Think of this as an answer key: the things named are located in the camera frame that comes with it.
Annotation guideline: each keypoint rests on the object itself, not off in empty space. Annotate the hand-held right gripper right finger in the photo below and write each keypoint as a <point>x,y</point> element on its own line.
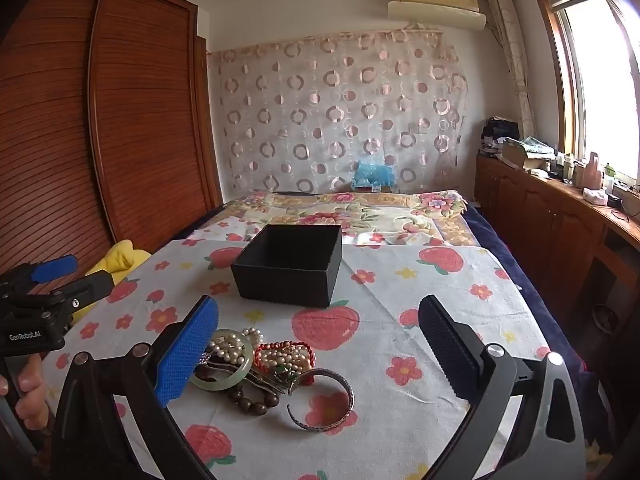
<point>442,340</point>

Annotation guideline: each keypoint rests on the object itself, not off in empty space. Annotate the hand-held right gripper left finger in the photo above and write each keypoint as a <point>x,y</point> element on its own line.
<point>187,347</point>

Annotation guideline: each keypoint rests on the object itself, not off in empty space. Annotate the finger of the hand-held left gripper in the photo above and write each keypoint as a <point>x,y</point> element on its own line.
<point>55,267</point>
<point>92,282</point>

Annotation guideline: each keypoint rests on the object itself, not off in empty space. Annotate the green jade bangle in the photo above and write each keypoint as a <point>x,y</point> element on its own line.
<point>222,383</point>

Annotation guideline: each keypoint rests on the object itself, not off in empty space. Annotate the silver hair comb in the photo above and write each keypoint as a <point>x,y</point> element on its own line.
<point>267,382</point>

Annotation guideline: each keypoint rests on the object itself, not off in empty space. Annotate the silver cuff bangle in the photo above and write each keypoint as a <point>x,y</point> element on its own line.
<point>348,400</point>

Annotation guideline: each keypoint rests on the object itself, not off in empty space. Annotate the black jewelry box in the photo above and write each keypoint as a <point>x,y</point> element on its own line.
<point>285,285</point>

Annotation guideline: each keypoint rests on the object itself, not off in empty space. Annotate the person's left hand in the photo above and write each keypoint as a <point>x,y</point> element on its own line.
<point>32,400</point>

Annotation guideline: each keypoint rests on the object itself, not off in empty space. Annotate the yellow plush toy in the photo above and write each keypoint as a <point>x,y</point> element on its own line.
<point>125,257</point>

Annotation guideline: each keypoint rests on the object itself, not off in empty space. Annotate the dark blue bed sheet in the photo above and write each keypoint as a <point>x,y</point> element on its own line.
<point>500,250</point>

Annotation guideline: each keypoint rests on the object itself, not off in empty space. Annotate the floral blanket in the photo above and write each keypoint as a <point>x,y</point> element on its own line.
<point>350,215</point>

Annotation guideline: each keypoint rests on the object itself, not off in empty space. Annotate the wooden cabinet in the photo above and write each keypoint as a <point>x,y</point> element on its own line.
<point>540,210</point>

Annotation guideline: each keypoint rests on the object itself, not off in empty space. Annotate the small cardboard box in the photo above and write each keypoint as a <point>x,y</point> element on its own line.
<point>381,189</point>

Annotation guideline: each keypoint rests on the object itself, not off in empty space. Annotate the blue plastic bag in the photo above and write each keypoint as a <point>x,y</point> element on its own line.
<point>375,175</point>

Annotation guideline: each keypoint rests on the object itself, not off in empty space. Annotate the wooden wardrobe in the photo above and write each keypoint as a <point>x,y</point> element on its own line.
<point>140,110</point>

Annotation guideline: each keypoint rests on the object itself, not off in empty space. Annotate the cardboard box with green cloth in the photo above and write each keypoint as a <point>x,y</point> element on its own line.
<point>525,152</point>

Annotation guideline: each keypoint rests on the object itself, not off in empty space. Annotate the white tissue pack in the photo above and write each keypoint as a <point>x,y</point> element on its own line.
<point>595,196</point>

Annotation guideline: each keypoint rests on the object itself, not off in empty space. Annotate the pile of dark clothes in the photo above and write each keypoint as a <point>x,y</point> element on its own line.
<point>500,130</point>

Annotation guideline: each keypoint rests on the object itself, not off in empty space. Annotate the black device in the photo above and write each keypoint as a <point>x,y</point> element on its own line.
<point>616,202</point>

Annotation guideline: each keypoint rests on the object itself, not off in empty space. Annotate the green cap bottle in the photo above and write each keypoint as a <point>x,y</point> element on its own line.
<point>609,175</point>

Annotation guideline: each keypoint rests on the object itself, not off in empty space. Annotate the patterned window curtain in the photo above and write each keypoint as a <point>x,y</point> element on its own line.
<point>515,60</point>

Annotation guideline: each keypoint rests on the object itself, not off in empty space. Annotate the window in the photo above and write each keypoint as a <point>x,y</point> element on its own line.
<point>600,85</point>

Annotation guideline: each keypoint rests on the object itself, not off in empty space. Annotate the circle pattern wall curtain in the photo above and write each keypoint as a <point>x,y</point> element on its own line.
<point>325,110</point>

